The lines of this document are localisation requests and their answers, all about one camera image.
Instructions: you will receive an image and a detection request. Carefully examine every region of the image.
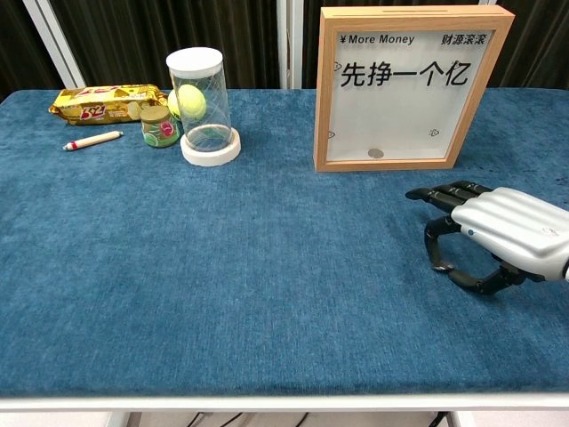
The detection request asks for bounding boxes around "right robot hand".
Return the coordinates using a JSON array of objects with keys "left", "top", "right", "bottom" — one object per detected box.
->
[{"left": 405, "top": 180, "right": 569, "bottom": 295}]

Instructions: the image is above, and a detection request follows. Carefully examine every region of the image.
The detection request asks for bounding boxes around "black pleated curtain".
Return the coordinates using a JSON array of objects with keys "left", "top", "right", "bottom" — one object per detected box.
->
[
  {"left": 48, "top": 0, "right": 281, "bottom": 89},
  {"left": 301, "top": 0, "right": 569, "bottom": 90},
  {"left": 0, "top": 0, "right": 63, "bottom": 101}
]

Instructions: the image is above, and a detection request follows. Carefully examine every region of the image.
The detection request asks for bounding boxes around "blue table cloth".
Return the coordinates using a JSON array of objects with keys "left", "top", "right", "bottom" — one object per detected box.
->
[{"left": 0, "top": 87, "right": 569, "bottom": 397}]

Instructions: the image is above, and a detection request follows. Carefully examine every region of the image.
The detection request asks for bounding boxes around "round white coaster base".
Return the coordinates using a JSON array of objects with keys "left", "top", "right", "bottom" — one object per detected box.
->
[{"left": 179, "top": 127, "right": 242, "bottom": 168}]

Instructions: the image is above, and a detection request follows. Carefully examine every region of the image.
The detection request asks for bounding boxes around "yellow-green tennis ball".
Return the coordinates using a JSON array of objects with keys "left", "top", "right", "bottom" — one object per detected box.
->
[{"left": 167, "top": 84, "right": 208, "bottom": 122}]

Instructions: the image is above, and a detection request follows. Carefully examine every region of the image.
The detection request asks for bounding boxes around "clear cylinder with white lid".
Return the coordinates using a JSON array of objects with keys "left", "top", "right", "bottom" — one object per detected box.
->
[{"left": 165, "top": 46, "right": 233, "bottom": 150}]

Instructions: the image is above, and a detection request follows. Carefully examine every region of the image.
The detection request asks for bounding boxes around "small jar with green label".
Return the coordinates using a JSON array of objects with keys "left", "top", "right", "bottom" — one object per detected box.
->
[{"left": 140, "top": 105, "right": 181, "bottom": 149}]

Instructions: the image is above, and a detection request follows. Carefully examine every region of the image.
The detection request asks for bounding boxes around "yellow biscuit packet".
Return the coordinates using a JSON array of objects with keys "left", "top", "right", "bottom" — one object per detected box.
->
[{"left": 47, "top": 84, "right": 170, "bottom": 126}]

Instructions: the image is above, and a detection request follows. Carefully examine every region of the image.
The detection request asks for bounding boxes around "white red-tipped pen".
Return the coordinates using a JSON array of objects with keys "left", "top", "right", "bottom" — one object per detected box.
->
[{"left": 62, "top": 130, "right": 124, "bottom": 152}]

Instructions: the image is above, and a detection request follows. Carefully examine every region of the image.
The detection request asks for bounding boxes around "wooden frame money box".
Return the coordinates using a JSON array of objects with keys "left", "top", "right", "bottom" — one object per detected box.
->
[{"left": 313, "top": 5, "right": 516, "bottom": 173}]

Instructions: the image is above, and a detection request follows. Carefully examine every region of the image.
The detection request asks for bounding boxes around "white partition post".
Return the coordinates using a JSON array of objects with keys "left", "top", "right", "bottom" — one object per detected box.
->
[
  {"left": 275, "top": 0, "right": 304, "bottom": 89},
  {"left": 21, "top": 0, "right": 86, "bottom": 89}
]

